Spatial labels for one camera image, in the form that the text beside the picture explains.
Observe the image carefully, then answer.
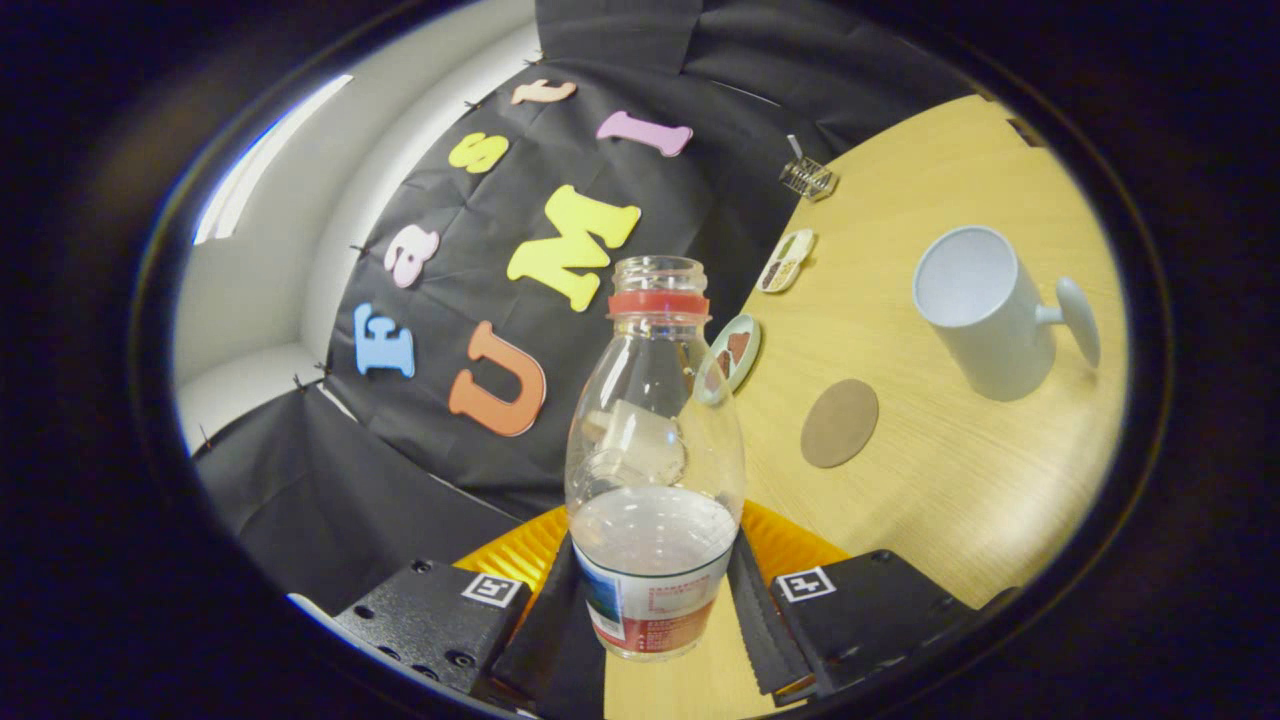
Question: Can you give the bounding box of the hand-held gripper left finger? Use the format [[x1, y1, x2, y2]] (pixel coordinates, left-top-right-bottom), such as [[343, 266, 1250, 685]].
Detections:
[[333, 505, 607, 719]]

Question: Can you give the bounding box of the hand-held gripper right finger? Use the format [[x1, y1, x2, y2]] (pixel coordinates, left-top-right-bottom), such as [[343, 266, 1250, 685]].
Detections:
[[727, 500, 1016, 706]]

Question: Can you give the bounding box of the clear plastic juice bottle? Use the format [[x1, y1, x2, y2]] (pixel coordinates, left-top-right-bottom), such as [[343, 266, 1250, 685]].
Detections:
[[564, 255, 747, 663]]

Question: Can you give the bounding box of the round brown coaster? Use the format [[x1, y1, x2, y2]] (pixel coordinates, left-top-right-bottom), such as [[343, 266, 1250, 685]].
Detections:
[[800, 378, 881, 470]]

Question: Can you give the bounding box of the white cup with handle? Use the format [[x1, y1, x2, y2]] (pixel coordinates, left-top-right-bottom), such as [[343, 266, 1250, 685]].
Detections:
[[912, 225, 1102, 403]]

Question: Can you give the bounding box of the wooden table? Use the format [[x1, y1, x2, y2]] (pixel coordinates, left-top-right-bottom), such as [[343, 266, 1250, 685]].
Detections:
[[605, 95, 1129, 720]]

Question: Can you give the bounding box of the pale green round plate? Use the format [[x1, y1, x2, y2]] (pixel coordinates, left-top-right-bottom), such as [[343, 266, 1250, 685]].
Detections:
[[695, 313, 763, 406]]

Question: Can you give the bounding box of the white oval dish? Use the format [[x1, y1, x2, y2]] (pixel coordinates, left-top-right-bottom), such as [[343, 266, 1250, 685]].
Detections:
[[757, 229, 817, 294]]

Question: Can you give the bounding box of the large ceiling light panel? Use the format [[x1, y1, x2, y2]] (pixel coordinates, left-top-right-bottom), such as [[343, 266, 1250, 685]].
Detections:
[[193, 75, 353, 246]]

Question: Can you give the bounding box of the wire mesh basket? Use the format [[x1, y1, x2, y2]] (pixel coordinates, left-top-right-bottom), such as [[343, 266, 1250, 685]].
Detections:
[[779, 155, 839, 203]]

